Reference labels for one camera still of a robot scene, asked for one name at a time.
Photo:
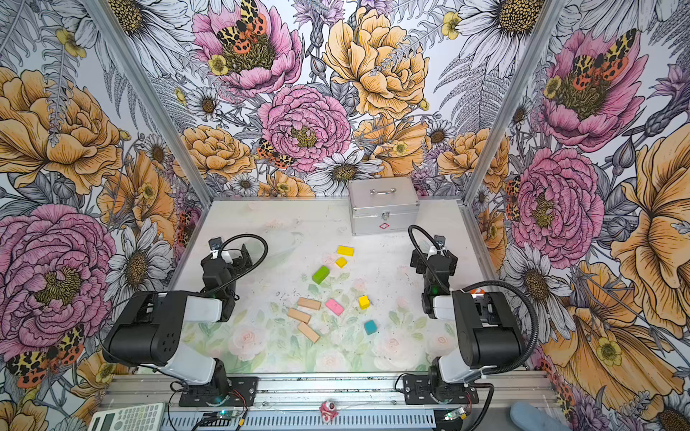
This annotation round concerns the blue cloth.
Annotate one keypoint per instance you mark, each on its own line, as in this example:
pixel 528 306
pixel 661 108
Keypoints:
pixel 528 418

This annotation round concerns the white calculator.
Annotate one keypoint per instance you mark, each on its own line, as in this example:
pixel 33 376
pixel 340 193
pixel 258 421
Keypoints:
pixel 148 417

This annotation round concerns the green rectangular block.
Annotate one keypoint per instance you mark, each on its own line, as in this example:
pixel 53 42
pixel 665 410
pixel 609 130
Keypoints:
pixel 321 275

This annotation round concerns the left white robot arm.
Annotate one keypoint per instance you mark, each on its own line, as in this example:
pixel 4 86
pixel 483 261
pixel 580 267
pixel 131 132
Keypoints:
pixel 147 332

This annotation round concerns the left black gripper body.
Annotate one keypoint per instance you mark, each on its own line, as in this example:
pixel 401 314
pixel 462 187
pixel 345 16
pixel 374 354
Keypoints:
pixel 237 259

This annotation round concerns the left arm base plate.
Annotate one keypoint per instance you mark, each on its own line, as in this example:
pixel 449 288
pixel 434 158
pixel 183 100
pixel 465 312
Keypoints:
pixel 235 392

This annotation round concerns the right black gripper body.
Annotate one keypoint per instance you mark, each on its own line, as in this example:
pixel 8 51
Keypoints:
pixel 438 259

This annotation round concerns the silver metal case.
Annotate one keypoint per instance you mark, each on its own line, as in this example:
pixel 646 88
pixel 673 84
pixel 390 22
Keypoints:
pixel 384 205

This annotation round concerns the yellow rectangular block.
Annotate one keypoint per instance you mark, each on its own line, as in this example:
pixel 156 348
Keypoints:
pixel 346 251

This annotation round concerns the natural wood block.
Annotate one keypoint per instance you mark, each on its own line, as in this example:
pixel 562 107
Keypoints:
pixel 309 304
pixel 298 315
pixel 311 334

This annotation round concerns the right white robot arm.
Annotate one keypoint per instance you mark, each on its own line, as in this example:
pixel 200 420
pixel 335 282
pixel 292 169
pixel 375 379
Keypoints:
pixel 487 333

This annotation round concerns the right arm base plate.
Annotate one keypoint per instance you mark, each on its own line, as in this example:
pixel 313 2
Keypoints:
pixel 426 390

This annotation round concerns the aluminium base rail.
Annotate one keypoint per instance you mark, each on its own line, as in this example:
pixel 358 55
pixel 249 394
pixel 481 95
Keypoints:
pixel 307 392

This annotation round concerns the teal cube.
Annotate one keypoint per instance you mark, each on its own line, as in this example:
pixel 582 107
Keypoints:
pixel 370 327

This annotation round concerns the pink toy figure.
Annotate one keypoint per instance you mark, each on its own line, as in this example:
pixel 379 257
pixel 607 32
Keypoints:
pixel 328 411

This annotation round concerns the pink rectangular block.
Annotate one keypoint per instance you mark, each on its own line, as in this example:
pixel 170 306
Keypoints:
pixel 334 307

